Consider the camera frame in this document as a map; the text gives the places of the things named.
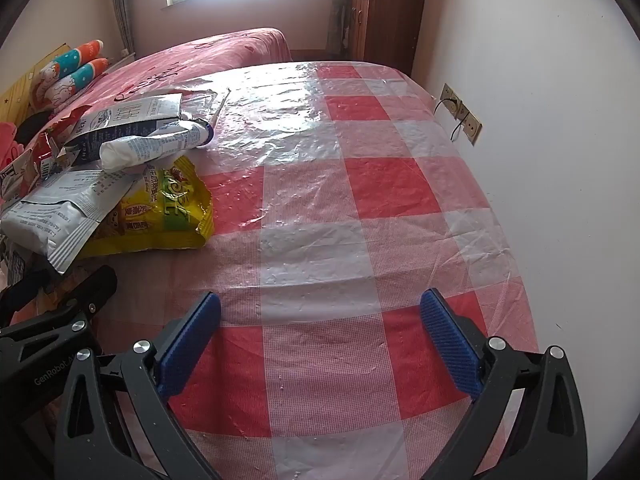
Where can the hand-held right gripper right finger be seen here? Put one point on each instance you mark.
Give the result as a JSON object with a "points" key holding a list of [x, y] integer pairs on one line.
{"points": [[450, 345]]}

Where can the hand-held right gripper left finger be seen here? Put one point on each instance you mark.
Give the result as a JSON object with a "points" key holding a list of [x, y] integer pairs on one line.
{"points": [[192, 340]]}

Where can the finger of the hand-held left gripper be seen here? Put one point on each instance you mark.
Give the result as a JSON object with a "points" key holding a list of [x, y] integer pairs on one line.
{"points": [[95, 287], [22, 292]]}

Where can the silver white packet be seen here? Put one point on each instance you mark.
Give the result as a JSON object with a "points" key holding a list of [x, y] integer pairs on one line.
{"points": [[55, 220]]}

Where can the red milk tea packet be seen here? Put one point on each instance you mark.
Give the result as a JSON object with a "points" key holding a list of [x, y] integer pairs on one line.
{"points": [[30, 170]]}

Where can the white tube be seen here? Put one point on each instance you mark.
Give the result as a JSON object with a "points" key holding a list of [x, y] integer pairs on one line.
{"points": [[150, 147]]}

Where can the white and navy carton box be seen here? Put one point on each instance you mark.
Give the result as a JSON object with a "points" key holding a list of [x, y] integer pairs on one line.
{"points": [[130, 110]]}

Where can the black round object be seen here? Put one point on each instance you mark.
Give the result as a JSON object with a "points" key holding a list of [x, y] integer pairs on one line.
{"points": [[32, 127]]}

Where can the red checkered plastic tablecloth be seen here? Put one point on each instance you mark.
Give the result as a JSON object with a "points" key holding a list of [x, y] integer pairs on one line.
{"points": [[380, 185]]}

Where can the yellow patterned headboard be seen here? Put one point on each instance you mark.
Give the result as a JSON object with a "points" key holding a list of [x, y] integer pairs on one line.
{"points": [[25, 85]]}

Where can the thin grey stick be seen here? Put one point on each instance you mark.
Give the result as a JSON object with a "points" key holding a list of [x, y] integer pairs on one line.
{"points": [[219, 107]]}

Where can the bed with pink sheet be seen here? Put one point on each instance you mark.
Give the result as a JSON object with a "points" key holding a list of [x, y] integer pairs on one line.
{"points": [[200, 55]]}

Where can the brown wooden cabinet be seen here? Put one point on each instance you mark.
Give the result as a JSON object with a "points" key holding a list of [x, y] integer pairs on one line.
{"points": [[390, 20]]}

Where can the beige wall socket strip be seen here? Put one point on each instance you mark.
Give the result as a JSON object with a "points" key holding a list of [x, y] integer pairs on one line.
{"points": [[467, 120]]}

